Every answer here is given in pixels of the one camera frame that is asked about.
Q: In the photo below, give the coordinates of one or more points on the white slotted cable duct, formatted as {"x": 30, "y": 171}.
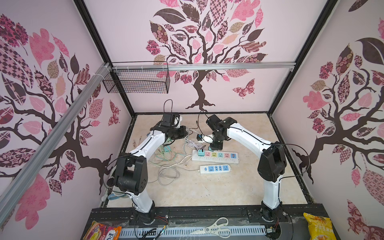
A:
{"x": 179, "y": 232}

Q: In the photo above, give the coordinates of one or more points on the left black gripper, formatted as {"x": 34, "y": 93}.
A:
{"x": 182, "y": 132}

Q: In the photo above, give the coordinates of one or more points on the teal charger plug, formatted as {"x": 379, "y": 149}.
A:
{"x": 201, "y": 153}

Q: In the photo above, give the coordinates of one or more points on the long multicolour power strip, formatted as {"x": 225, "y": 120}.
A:
{"x": 217, "y": 157}

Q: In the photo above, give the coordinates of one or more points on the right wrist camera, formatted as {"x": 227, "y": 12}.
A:
{"x": 205, "y": 138}

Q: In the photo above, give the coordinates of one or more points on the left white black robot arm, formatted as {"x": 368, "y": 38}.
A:
{"x": 130, "y": 175}

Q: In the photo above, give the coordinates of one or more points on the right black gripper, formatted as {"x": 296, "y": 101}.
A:
{"x": 216, "y": 147}

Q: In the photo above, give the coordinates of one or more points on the aluminium frame bar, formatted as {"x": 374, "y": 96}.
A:
{"x": 23, "y": 180}

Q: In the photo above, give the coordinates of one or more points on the white mug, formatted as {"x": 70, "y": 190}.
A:
{"x": 115, "y": 196}

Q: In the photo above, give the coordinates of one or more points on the black wire basket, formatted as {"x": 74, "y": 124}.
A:
{"x": 141, "y": 77}

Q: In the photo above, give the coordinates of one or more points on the red yellow snack packet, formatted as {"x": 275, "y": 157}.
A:
{"x": 98, "y": 231}

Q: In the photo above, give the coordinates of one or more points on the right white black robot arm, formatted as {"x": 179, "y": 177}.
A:
{"x": 272, "y": 159}

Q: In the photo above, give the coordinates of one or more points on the black mounting rail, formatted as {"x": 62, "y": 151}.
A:
{"x": 164, "y": 215}

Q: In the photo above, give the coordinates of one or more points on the small blue-socket power strip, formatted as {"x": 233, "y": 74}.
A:
{"x": 215, "y": 169}

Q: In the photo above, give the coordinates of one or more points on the yellow snack bag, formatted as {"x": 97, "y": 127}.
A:
{"x": 320, "y": 228}

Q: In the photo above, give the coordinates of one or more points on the white handled scissors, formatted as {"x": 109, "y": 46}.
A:
{"x": 218, "y": 228}

